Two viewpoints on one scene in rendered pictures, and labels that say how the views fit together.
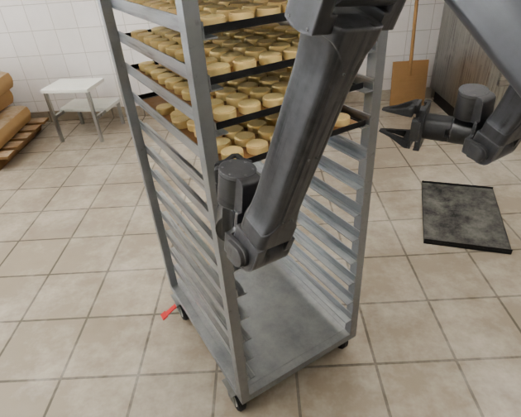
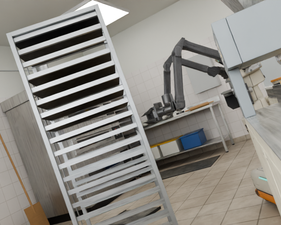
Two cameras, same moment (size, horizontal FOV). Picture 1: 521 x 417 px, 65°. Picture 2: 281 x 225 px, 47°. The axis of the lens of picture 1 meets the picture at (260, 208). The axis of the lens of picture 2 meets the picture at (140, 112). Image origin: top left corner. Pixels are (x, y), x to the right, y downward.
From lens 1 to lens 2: 210 cm
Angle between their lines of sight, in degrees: 71
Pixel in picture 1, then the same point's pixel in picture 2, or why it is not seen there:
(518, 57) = (200, 49)
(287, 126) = (178, 72)
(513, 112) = not seen: hidden behind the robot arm
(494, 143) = not seen: hidden behind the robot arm
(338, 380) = not seen: outside the picture
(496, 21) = (196, 47)
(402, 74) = (31, 213)
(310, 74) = (179, 63)
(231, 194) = (169, 97)
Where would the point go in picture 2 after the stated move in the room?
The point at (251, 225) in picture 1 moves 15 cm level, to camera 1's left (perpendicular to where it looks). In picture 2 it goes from (180, 96) to (173, 97)
